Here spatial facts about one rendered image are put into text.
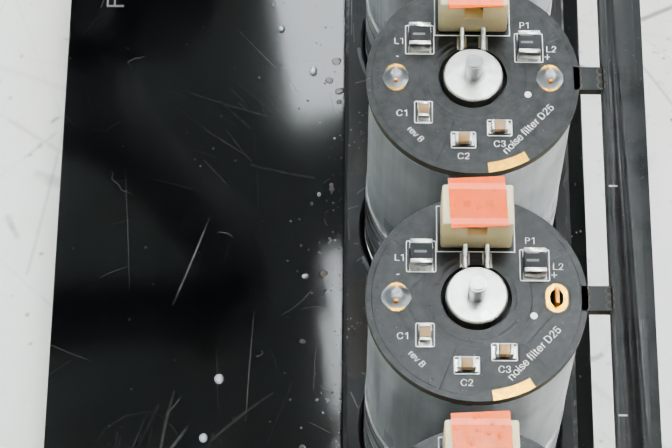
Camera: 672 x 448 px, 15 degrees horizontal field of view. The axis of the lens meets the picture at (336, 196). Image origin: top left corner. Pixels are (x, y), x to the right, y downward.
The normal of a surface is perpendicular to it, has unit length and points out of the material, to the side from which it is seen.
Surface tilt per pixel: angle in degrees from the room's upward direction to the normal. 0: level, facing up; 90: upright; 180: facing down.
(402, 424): 90
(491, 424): 0
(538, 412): 90
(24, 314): 0
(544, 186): 90
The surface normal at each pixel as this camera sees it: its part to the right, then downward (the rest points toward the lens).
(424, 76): 0.00, -0.44
